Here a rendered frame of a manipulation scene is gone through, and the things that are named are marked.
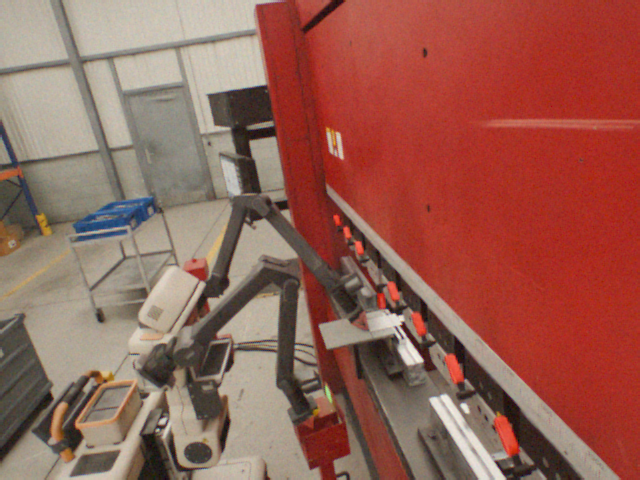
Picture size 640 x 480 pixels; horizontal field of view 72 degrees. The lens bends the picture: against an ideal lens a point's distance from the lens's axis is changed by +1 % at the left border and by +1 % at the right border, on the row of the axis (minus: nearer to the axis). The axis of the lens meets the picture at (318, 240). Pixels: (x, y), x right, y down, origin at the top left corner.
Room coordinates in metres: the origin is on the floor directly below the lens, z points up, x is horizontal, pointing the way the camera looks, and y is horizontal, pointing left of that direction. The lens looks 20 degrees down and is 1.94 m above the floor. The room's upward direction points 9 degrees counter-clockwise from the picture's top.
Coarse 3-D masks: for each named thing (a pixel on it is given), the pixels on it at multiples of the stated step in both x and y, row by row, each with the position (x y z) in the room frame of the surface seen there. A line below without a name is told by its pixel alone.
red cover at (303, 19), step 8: (296, 0) 2.30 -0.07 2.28; (304, 0) 2.10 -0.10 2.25; (312, 0) 1.92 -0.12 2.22; (320, 0) 1.77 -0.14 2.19; (328, 0) 1.64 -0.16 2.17; (336, 0) 1.61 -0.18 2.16; (344, 0) 1.63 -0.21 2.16; (296, 8) 2.33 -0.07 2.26; (304, 8) 2.13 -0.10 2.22; (312, 8) 1.94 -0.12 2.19; (320, 8) 1.79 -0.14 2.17; (328, 8) 1.76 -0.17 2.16; (336, 8) 1.79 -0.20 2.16; (304, 16) 2.16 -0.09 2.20; (312, 16) 1.97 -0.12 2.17; (320, 16) 1.94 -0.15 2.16; (304, 24) 2.19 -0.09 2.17; (312, 24) 2.16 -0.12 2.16
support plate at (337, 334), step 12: (372, 312) 1.59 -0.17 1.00; (324, 324) 1.55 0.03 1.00; (336, 324) 1.54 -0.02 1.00; (348, 324) 1.53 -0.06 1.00; (360, 324) 1.51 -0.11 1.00; (324, 336) 1.47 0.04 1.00; (336, 336) 1.45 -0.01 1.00; (348, 336) 1.44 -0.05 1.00; (360, 336) 1.43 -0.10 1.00; (384, 336) 1.41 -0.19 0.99; (336, 348) 1.39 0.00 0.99
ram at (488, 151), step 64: (384, 0) 1.14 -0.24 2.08; (448, 0) 0.82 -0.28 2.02; (512, 0) 0.64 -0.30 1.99; (576, 0) 0.52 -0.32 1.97; (320, 64) 2.03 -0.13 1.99; (384, 64) 1.18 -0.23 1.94; (448, 64) 0.83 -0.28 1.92; (512, 64) 0.63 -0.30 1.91; (576, 64) 0.51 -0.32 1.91; (320, 128) 2.26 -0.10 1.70; (384, 128) 1.23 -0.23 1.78; (448, 128) 0.84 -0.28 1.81; (512, 128) 0.63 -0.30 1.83; (576, 128) 0.51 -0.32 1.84; (384, 192) 1.28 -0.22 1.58; (448, 192) 0.85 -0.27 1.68; (512, 192) 0.63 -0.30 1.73; (576, 192) 0.50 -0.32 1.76; (384, 256) 1.36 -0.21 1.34; (448, 256) 0.86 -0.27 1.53; (512, 256) 0.63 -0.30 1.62; (576, 256) 0.50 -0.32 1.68; (448, 320) 0.88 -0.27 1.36; (512, 320) 0.63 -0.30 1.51; (576, 320) 0.49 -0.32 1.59; (576, 384) 0.48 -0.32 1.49
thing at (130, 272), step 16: (160, 208) 4.73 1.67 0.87; (144, 224) 4.19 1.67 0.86; (96, 240) 3.88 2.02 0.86; (112, 240) 3.88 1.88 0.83; (128, 256) 4.79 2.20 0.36; (144, 256) 4.77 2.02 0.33; (160, 256) 4.69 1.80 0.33; (176, 256) 4.74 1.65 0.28; (80, 272) 3.89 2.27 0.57; (112, 272) 4.41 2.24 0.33; (128, 272) 4.34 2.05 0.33; (144, 272) 3.88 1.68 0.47; (96, 288) 4.03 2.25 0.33; (112, 288) 3.88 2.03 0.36; (128, 288) 3.88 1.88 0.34; (112, 304) 3.89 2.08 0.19
